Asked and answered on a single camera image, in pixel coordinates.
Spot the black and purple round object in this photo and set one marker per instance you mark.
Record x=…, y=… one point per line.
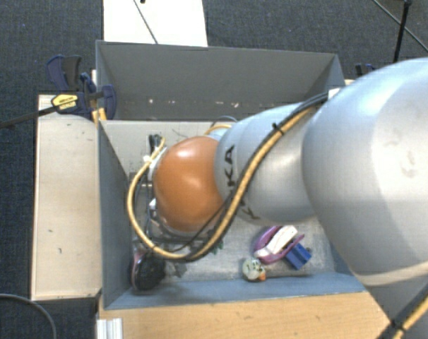
x=148, y=274

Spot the white and orange toy figure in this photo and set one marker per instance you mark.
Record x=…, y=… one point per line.
x=253, y=269

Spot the purple and white toy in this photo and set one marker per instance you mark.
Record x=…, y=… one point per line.
x=275, y=243

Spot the pale wood board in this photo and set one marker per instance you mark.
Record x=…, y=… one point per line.
x=65, y=203

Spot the blue ribbed block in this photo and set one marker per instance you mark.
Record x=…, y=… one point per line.
x=298, y=256

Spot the grey metal bin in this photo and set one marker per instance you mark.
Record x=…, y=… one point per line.
x=207, y=76

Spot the black cylinder on white bracket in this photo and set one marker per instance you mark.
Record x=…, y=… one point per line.
x=153, y=162

